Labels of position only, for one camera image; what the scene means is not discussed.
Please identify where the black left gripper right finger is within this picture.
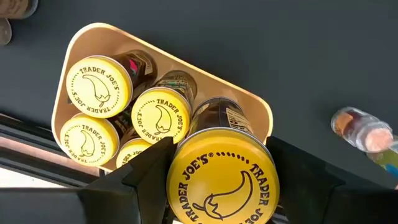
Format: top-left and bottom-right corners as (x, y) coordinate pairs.
(266, 136), (398, 224)

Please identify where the black aluminium table frame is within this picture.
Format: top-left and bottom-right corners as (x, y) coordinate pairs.
(0, 111), (106, 189)

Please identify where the wooden table side board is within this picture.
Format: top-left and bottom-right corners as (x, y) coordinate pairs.
(0, 136), (101, 177)

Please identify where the yellow plastic bin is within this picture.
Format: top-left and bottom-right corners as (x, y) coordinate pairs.
(50, 22), (274, 172)

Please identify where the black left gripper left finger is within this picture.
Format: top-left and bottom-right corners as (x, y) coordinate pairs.
(0, 136), (177, 224)

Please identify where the cork-stoppered glass spice jar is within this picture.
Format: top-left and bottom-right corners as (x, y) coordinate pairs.
(330, 106), (394, 154)

